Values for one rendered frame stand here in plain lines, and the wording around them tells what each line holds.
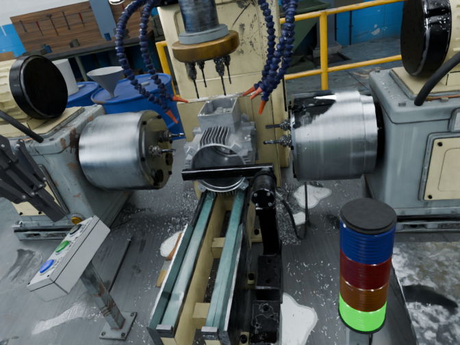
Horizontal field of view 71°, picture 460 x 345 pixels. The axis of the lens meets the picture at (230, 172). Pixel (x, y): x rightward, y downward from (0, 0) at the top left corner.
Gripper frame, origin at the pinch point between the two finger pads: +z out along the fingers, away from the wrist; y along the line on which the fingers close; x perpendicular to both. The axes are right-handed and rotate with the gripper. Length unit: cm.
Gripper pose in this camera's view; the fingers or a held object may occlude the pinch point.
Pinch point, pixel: (48, 206)
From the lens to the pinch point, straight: 76.0
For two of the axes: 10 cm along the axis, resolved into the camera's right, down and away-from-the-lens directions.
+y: 1.5, -5.4, 8.3
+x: -8.3, 3.8, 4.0
